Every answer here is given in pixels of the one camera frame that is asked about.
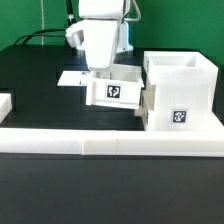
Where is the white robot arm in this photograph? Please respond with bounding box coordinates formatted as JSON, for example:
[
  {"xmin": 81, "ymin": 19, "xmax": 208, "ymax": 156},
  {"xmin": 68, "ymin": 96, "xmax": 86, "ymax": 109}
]
[{"xmin": 65, "ymin": 0, "xmax": 141, "ymax": 78}]

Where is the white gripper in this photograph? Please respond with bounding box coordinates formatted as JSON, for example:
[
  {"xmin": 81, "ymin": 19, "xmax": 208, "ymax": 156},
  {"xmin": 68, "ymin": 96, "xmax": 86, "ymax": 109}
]
[{"xmin": 65, "ymin": 19, "xmax": 120, "ymax": 79}]

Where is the white drawer front tagged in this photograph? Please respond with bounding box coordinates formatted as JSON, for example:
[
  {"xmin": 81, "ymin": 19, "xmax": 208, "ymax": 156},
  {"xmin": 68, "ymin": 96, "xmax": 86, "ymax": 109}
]
[{"xmin": 134, "ymin": 86, "xmax": 155, "ymax": 131}]

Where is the white drawer cabinet box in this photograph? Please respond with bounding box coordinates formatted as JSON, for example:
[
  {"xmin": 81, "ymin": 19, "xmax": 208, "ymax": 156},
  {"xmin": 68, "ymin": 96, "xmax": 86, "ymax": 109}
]
[{"xmin": 143, "ymin": 51, "xmax": 218, "ymax": 131}]

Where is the white foam border wall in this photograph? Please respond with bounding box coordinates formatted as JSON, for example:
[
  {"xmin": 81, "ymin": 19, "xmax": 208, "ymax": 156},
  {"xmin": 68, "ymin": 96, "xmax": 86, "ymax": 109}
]
[{"xmin": 0, "ymin": 93, "xmax": 224, "ymax": 158}]

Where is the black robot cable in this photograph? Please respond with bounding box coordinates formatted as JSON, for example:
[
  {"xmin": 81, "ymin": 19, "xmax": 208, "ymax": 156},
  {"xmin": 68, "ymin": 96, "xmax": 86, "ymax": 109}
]
[{"xmin": 13, "ymin": 0, "xmax": 83, "ymax": 46}]

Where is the white drawer tagged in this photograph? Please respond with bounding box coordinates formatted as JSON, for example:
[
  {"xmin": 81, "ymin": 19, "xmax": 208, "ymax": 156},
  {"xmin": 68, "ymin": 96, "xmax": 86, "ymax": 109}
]
[
  {"xmin": 86, "ymin": 64, "xmax": 144, "ymax": 109},
  {"xmin": 134, "ymin": 86, "xmax": 155, "ymax": 131}
]

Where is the white marker tag sheet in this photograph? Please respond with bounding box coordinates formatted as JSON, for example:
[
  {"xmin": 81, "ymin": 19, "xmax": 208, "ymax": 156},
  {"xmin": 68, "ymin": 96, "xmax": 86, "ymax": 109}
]
[{"xmin": 57, "ymin": 71, "xmax": 90, "ymax": 87}]

